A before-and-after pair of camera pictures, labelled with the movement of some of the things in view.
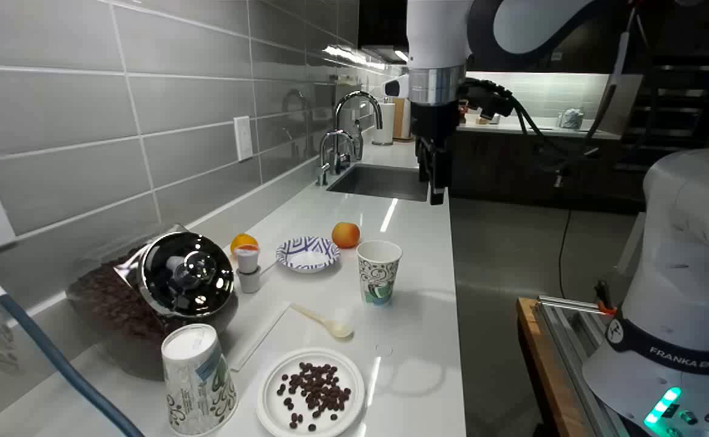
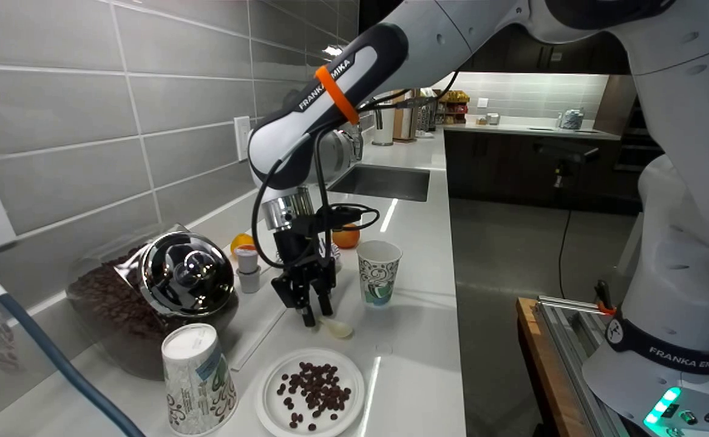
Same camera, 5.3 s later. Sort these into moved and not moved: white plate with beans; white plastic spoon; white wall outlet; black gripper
Moved: black gripper
Not moved: white plate with beans; white plastic spoon; white wall outlet
